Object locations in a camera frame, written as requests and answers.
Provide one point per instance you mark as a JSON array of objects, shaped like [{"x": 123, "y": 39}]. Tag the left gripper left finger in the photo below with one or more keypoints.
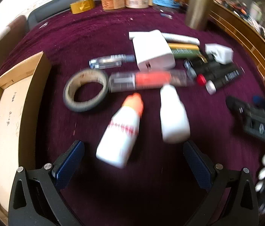
[{"x": 35, "y": 195}]

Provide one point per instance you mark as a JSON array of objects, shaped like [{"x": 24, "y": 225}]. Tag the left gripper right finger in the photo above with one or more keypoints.
[{"x": 240, "y": 208}]

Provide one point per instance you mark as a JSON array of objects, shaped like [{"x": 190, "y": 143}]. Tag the black marker grey cap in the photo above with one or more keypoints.
[{"x": 213, "y": 85}]

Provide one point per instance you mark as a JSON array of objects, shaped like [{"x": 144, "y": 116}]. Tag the black marker red cap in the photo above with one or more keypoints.
[{"x": 214, "y": 73}]

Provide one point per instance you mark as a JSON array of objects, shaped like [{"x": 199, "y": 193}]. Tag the black lipstick tube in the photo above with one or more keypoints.
[{"x": 203, "y": 63}]

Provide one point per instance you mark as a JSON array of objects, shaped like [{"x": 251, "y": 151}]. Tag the white plastic bottle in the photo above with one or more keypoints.
[{"x": 175, "y": 126}]

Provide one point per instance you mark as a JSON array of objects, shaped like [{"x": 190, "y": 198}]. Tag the yellow green pen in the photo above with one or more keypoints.
[{"x": 184, "y": 51}]

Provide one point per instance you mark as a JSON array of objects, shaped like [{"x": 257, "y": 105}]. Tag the white glue bottle orange cap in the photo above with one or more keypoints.
[{"x": 120, "y": 135}]

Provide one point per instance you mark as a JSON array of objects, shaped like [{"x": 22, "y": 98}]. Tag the large white power adapter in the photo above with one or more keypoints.
[{"x": 152, "y": 52}]

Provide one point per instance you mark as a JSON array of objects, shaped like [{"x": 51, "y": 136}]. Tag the grey tape roll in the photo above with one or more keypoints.
[{"x": 85, "y": 90}]

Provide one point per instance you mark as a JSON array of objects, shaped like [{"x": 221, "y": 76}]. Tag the clear plastic pen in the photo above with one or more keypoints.
[{"x": 111, "y": 61}]

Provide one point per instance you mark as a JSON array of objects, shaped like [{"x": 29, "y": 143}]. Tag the small white charger cube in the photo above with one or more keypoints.
[{"x": 222, "y": 54}]

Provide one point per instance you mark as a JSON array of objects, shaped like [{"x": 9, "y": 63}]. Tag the wooden sideboard cabinet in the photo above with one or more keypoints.
[{"x": 242, "y": 32}]

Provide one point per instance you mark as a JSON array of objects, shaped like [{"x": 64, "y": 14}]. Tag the maroon table cloth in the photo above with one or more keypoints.
[{"x": 155, "y": 187}]

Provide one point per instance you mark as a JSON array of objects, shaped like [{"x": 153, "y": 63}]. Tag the bronze thermos flask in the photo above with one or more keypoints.
[{"x": 197, "y": 13}]

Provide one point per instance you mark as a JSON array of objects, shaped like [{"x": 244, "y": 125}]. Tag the brown armchair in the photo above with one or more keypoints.
[{"x": 11, "y": 36}]

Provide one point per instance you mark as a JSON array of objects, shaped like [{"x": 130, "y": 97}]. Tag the yellow tape roll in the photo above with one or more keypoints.
[{"x": 82, "y": 6}]

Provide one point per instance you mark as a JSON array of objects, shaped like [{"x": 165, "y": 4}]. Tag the black leather sofa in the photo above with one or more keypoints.
[{"x": 48, "y": 10}]

